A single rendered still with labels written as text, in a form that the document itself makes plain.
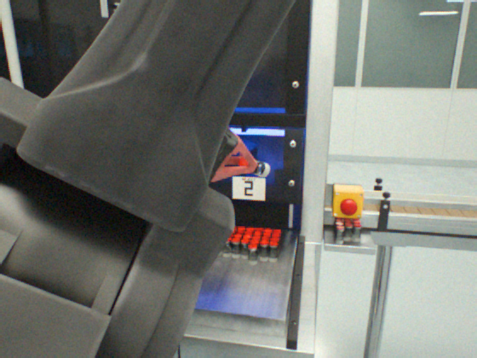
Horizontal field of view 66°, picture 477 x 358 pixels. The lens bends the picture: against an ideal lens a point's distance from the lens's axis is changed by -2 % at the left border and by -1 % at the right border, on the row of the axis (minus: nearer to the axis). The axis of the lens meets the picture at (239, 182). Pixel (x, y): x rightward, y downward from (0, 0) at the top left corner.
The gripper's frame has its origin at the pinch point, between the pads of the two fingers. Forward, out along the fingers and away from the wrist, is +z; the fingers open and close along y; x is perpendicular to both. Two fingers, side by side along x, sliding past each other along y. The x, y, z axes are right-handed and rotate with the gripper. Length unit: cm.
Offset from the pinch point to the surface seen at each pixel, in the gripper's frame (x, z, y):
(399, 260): 43, 236, 63
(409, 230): 1, 69, 4
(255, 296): 24.8, 22.3, -0.7
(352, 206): 2.5, 43.9, 8.2
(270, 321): 21.2, 16.2, -10.1
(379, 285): 21, 78, 3
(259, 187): 13.0, 32.1, 25.2
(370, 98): -60, 403, 302
